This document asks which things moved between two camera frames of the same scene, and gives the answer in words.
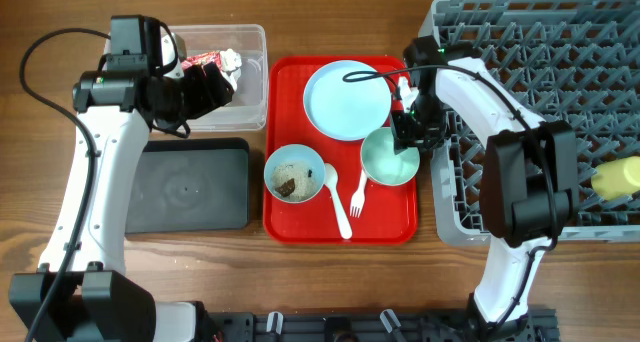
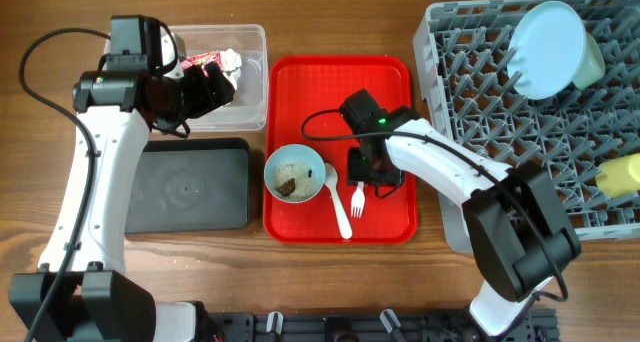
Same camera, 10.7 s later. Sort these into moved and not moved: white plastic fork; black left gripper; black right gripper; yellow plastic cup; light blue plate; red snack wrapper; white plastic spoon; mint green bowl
Moved: black right gripper; mint green bowl; light blue plate
Not moved: yellow plastic cup; red snack wrapper; white plastic fork; black left gripper; white plastic spoon
